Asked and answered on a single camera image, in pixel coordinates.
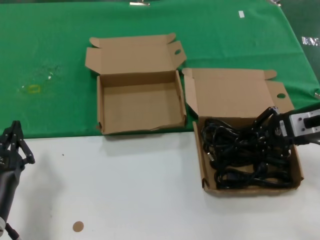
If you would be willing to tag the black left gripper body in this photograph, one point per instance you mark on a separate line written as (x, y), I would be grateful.
(10, 175)

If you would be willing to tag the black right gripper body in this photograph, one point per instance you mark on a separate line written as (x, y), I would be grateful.
(273, 130)

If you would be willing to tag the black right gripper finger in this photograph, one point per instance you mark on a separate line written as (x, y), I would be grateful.
(282, 154)
(265, 117)

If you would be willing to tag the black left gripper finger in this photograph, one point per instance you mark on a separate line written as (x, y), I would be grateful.
(19, 135)
(7, 137)

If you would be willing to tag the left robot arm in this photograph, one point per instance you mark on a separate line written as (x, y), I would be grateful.
(2, 223)

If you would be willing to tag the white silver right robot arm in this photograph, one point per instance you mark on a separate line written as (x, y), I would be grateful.
(297, 120)

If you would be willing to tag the cardboard box, dark stained rim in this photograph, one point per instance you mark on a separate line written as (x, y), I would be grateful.
(230, 95)

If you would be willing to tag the cardboard box, torn rim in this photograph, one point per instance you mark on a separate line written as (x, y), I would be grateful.
(140, 105)

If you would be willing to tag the metal clip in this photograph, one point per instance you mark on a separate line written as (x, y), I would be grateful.
(275, 1)
(317, 95)

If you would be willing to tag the round brown cardboard disc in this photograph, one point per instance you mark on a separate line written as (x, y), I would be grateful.
(78, 226)

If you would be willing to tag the shiny foil scrap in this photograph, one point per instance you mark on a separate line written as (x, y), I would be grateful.
(310, 41)

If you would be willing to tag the green table cloth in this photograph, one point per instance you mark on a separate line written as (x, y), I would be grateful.
(50, 37)

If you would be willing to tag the white tape piece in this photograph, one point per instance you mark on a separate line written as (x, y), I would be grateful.
(241, 14)

